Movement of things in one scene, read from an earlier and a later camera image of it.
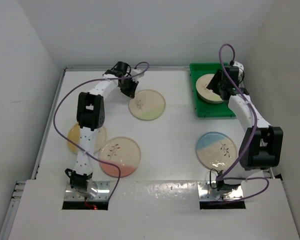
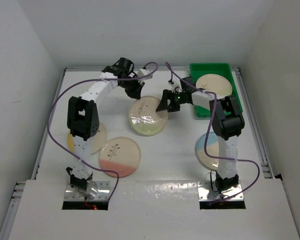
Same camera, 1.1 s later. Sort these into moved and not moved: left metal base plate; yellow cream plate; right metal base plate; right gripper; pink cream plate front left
Moved: right gripper
Not moved: left metal base plate; pink cream plate front left; right metal base plate; yellow cream plate
